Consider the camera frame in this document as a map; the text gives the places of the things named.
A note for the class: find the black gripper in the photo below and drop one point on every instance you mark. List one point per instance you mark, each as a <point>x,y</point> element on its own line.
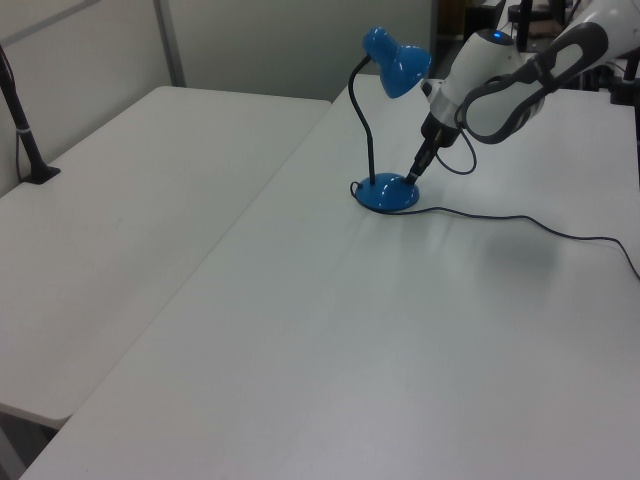
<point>440,132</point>

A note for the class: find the blue gooseneck desk lamp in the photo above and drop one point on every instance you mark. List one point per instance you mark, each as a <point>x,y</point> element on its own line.
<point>390,196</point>

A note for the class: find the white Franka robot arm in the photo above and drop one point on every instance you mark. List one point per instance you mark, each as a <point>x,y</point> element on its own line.
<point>480,65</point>

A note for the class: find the black background pole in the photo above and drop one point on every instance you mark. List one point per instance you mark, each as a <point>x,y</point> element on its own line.
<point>523,20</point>

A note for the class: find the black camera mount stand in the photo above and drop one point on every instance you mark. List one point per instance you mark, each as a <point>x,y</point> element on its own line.
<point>622,92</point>

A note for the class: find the grey metal partition post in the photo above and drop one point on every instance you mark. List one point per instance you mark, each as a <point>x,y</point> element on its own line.
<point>170,45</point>

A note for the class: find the black clamped camera pole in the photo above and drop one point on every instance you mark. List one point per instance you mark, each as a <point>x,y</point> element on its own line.
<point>25,140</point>

